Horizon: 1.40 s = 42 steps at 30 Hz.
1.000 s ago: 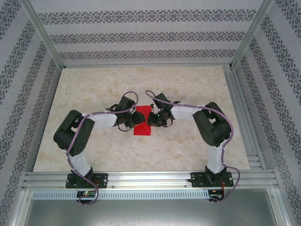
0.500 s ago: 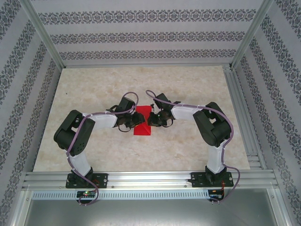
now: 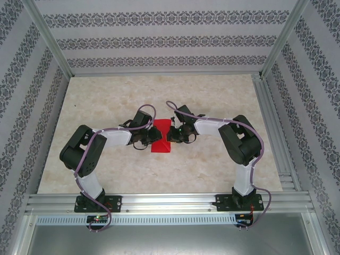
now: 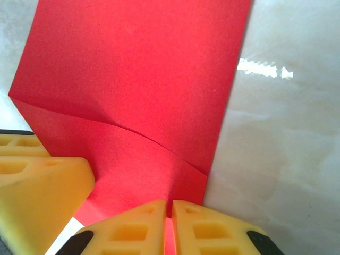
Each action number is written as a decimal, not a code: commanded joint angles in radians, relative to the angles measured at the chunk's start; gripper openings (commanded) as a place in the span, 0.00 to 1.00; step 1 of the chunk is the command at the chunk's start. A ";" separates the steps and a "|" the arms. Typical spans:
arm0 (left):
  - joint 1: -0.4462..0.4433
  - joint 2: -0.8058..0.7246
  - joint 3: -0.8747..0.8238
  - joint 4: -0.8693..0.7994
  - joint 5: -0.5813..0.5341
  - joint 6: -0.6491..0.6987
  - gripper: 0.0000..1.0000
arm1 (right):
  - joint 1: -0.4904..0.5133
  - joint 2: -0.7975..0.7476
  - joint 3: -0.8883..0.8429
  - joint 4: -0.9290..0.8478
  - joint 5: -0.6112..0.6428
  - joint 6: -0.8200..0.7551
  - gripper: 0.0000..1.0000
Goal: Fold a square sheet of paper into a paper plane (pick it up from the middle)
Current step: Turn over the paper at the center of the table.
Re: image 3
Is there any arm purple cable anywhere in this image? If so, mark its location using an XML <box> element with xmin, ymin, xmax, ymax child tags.
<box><xmin>74</xmin><ymin>104</ymin><xmax>157</xmax><ymax>234</ymax></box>
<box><xmin>166</xmin><ymin>100</ymin><xmax>273</xmax><ymax>231</ymax></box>

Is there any wide aluminium mounting rail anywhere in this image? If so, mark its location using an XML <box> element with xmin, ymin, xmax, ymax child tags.
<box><xmin>25</xmin><ymin>192</ymin><xmax>316</xmax><ymax>215</ymax></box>

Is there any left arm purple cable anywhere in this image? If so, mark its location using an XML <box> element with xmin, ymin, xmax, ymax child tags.
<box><xmin>74</xmin><ymin>104</ymin><xmax>157</xmax><ymax>234</ymax></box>

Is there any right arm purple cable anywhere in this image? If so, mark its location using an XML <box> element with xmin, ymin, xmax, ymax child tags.
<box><xmin>166</xmin><ymin>100</ymin><xmax>273</xmax><ymax>231</ymax></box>

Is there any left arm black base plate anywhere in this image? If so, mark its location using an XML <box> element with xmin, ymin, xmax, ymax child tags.
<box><xmin>74</xmin><ymin>195</ymin><xmax>123</xmax><ymax>213</ymax></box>

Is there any aluminium side rail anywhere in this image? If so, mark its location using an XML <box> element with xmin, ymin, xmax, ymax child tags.
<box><xmin>251</xmin><ymin>74</ymin><xmax>303</xmax><ymax>192</ymax></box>

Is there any red square paper sheet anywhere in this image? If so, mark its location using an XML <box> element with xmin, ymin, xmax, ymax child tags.
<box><xmin>150</xmin><ymin>118</ymin><xmax>172</xmax><ymax>154</ymax></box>

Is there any aluminium frame post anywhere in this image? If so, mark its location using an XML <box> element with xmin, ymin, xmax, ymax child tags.
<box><xmin>21</xmin><ymin>0</ymin><xmax>73</xmax><ymax>78</ymax></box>
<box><xmin>261</xmin><ymin>0</ymin><xmax>311</xmax><ymax>78</ymax></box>

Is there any slotted grey cable duct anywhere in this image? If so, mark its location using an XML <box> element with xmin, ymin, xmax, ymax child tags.
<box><xmin>35</xmin><ymin>214</ymin><xmax>237</xmax><ymax>226</ymax></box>

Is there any thin aluminium wall rail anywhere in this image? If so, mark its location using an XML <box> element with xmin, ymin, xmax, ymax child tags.
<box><xmin>69</xmin><ymin>71</ymin><xmax>264</xmax><ymax>78</ymax></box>

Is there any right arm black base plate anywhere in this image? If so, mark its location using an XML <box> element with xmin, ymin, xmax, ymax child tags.
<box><xmin>215</xmin><ymin>194</ymin><xmax>265</xmax><ymax>213</ymax></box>

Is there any grey sheet metal tray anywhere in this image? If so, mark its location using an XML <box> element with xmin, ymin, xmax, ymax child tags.
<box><xmin>26</xmin><ymin>225</ymin><xmax>324</xmax><ymax>255</ymax></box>

